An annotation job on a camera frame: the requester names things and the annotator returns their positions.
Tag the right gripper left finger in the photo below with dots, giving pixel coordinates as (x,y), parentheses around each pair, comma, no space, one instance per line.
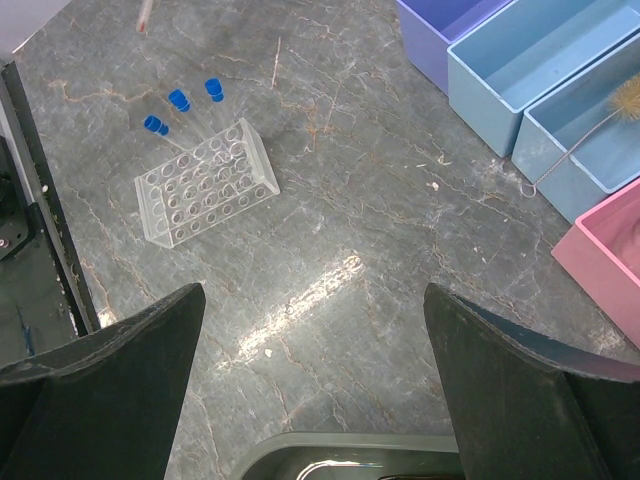
(107,405)

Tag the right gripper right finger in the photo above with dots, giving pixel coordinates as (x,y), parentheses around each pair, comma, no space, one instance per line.
(526,406)

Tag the test tube blue cap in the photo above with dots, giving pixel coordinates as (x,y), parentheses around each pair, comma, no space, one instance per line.
(189,113)
(221,109)
(162,130)

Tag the glass pipette rod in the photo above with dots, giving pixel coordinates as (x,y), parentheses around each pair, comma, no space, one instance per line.
(144,15)

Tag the pink bin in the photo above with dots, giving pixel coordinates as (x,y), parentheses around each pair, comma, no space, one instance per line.
(601,253)

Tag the dark green tray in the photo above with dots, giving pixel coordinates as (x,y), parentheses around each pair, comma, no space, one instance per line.
(314,455)

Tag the light blue bin right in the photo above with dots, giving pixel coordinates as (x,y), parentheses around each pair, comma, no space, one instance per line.
(602,165)

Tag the light blue bin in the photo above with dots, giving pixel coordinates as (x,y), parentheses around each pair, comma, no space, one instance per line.
(602,165)
(524,52)

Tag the clear test tube rack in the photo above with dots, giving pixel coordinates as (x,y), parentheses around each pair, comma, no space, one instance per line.
(223,176)

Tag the light blue bin left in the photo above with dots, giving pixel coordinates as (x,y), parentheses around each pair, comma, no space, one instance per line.
(524,52)

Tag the purple bin leftmost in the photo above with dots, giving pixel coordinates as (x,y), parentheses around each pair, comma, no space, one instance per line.
(430,27)

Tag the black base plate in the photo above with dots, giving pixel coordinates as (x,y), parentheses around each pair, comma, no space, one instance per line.
(45,299)

